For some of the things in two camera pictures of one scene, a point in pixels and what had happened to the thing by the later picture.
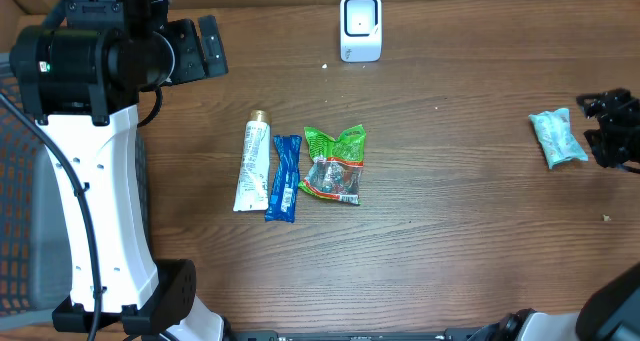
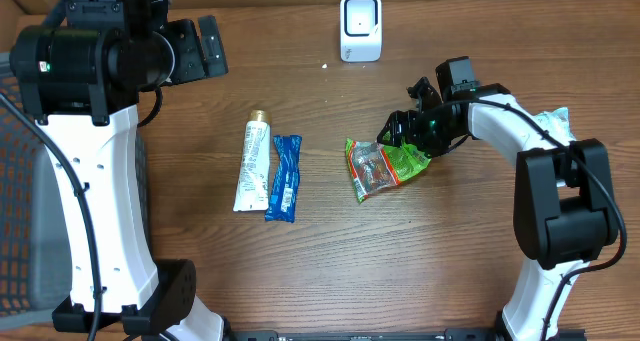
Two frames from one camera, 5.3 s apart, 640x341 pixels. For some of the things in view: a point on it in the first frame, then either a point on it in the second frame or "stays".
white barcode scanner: (361, 27) stays
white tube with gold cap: (252, 191) stays
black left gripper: (196, 64) stays
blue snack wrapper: (282, 198) stays
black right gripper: (609, 105) to (394, 126)
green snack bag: (336, 166) to (373, 166)
